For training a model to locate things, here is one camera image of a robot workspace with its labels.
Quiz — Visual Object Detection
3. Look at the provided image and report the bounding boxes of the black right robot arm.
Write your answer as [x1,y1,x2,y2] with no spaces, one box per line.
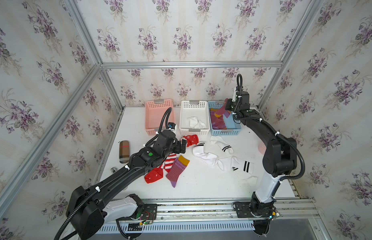
[225,74,306,218]

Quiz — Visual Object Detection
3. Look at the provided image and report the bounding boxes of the red white striped sock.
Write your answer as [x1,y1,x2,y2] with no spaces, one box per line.
[160,154,177,173]

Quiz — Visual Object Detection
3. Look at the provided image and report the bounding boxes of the white plastic basket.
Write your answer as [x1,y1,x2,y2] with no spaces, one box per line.
[179,100,210,136]

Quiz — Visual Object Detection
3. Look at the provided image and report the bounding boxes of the maroon purple sock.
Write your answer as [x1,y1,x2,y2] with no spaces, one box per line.
[214,99,231,118]

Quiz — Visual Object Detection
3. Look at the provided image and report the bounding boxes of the purple striped sock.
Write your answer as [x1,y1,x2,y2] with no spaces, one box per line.
[210,108,226,130]

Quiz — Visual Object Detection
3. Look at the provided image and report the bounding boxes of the brown plaid glasses case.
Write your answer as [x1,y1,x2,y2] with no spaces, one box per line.
[119,140,130,164]

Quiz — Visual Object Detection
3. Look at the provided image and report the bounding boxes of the pink plastic basket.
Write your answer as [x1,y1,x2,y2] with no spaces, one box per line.
[145,99,174,136]

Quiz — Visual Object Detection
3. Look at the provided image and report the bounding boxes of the blue plastic basket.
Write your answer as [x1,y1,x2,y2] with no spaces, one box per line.
[208,101,242,136]

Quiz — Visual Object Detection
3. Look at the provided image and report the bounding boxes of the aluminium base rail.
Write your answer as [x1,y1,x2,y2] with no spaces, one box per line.
[70,197,320,224]

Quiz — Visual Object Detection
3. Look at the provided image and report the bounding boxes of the purple sock yellow cuff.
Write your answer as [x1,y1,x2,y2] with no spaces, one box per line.
[166,155,190,188]

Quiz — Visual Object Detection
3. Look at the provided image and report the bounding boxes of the pink pen cup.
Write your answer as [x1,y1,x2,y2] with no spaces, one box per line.
[258,143,267,155]

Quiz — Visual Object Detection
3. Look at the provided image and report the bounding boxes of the red santa christmas sock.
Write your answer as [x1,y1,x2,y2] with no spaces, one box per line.
[182,135,199,148]

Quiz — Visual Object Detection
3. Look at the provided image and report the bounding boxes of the white ankle sock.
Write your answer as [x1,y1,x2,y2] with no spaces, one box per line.
[193,142,218,167]

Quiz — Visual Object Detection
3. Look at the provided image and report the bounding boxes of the white sock black stripes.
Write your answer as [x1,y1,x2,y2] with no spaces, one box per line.
[217,156,258,186]

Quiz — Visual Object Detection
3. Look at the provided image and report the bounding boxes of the small white sock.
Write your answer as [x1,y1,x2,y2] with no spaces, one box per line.
[188,117,199,129]

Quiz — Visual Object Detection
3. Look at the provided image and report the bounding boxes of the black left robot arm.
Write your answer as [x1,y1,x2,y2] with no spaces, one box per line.
[54,108,187,240]

